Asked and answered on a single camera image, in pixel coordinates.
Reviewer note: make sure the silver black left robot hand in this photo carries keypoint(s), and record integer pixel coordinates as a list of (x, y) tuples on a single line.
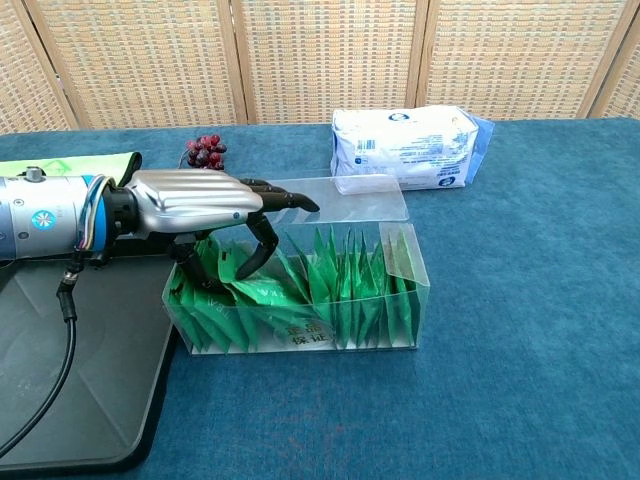
[(190, 200)]

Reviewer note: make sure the clear plastic box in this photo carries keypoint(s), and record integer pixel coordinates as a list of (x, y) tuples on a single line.
[(350, 310)]

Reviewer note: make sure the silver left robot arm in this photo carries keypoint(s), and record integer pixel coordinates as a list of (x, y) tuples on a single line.
[(45, 215)]

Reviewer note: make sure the green cloth bag black trim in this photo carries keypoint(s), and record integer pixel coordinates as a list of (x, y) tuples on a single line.
[(75, 164)]

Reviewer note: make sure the black plastic tray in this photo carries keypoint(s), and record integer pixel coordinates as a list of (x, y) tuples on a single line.
[(100, 375)]

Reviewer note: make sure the red grape bunch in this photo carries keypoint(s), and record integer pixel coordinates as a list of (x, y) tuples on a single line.
[(207, 150)]

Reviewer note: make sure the woven rattan folding screen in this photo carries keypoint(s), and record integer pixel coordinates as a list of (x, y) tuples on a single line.
[(325, 60)]

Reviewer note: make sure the white blue tissue pack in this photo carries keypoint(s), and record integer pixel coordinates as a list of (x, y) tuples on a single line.
[(400, 150)]

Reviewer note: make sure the blue carpet table cloth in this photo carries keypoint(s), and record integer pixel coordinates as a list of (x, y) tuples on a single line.
[(500, 325)]

